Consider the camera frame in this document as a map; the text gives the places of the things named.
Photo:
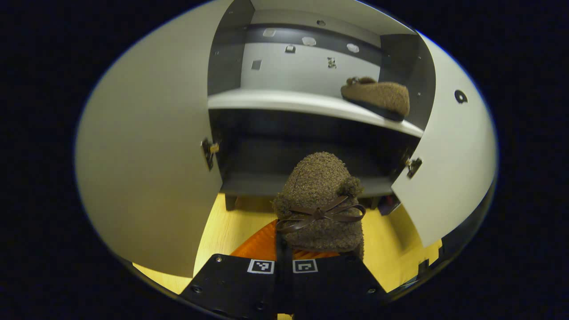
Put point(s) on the metal door hinge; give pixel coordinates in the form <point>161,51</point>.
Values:
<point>208,153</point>
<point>414,167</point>

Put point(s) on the white cabinet shelf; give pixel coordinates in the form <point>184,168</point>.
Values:
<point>289,101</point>

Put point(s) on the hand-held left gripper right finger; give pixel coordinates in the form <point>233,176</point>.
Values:
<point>333,284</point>

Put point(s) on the white and grey shoe cabinet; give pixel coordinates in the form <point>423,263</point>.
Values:
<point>289,146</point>

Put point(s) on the brown fuzzy shoe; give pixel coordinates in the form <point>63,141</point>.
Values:
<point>315,186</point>
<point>378,95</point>

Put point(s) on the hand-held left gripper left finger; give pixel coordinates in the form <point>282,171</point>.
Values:
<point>231,284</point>

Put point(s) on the white cabinet door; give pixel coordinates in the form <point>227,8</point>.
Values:
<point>453,155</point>
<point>151,146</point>

